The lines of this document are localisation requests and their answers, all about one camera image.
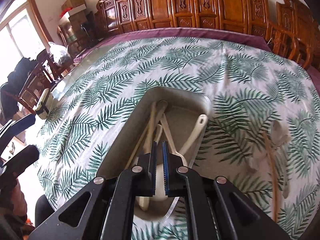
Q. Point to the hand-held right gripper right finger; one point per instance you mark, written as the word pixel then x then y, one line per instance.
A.
pixel 166 170

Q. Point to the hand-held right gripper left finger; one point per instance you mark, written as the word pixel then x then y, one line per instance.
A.
pixel 153 172

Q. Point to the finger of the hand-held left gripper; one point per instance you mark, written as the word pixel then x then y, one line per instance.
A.
pixel 25 156
pixel 23 123

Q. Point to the cream fork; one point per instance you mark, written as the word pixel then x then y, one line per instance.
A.
pixel 197 127

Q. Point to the grey rectangular tray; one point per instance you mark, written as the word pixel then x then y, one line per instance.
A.
pixel 180 100

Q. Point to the person's left hand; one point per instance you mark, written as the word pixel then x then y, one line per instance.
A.
pixel 20 200

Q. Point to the wooden dining chair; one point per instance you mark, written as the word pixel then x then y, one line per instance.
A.
pixel 32 87

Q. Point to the black clothing pile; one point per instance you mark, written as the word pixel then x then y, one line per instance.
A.
pixel 17 72

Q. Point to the clear plastic bag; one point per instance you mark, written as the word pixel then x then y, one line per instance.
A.
pixel 58 53

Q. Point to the clear plastic utensil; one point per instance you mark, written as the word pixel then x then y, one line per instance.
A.
pixel 276 130
pixel 255 168

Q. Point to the leaf-print tablecloth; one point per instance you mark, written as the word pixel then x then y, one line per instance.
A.
pixel 175 62

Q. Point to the brown cardboard box stack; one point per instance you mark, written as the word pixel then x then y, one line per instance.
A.
pixel 76 21

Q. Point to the white box with red items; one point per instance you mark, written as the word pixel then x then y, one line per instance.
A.
pixel 66 14

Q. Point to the long purple seat cushion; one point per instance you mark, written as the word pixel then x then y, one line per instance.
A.
pixel 175 32

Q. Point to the carved wooden sofa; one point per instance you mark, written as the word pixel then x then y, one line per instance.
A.
pixel 232 7

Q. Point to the square purple seat cushion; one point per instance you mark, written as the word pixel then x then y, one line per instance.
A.
pixel 316 77

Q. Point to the carved wooden armchair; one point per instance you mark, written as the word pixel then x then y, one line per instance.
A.
pixel 297 17

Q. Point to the wooden window frame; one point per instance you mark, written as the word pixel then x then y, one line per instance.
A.
pixel 37 12

